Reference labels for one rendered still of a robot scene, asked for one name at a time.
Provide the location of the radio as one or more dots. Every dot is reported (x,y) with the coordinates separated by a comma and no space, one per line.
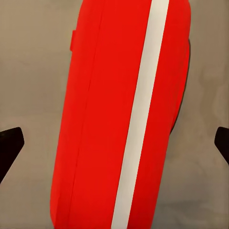
(127,78)

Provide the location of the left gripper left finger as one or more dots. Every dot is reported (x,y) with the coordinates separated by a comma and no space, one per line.
(11,143)

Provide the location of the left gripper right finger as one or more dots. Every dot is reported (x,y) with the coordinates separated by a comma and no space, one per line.
(222,142)

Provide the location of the coffee table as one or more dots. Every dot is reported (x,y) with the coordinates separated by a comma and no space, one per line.
(35,58)

